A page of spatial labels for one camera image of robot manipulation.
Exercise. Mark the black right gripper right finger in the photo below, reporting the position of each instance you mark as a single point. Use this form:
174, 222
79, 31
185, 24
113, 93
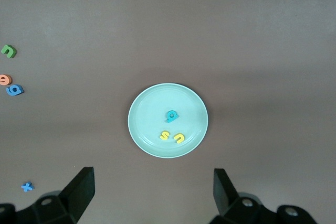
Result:
225, 197

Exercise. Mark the yellow letter s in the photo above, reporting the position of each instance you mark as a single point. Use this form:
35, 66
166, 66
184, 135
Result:
165, 135

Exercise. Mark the blue letter g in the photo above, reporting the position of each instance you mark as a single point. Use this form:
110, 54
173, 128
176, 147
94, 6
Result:
17, 91

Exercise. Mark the brown table cover sheet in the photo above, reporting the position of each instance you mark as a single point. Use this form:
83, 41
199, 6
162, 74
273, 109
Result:
168, 24

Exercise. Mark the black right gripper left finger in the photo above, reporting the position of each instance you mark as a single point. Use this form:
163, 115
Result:
78, 195

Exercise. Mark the green letter u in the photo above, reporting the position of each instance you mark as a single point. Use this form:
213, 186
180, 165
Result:
11, 53

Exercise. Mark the orange letter e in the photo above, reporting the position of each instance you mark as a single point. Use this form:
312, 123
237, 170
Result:
8, 80

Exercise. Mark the yellow letter u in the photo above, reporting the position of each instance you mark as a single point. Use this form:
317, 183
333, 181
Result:
179, 140

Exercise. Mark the blue letter x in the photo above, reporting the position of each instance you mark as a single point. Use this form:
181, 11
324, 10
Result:
27, 187

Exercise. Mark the green plate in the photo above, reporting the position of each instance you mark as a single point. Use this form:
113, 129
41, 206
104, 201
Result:
152, 103

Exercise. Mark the teal letter b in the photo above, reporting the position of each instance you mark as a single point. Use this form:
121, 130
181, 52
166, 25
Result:
169, 119

